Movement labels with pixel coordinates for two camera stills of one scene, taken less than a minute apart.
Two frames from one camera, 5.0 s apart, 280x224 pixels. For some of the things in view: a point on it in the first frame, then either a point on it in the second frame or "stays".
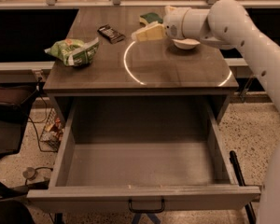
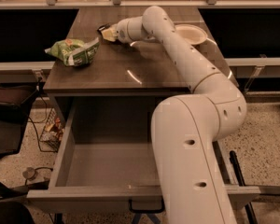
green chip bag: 75,53 stays
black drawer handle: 130,206 stays
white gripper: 174,25 → 121,33
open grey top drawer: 145,156 stays
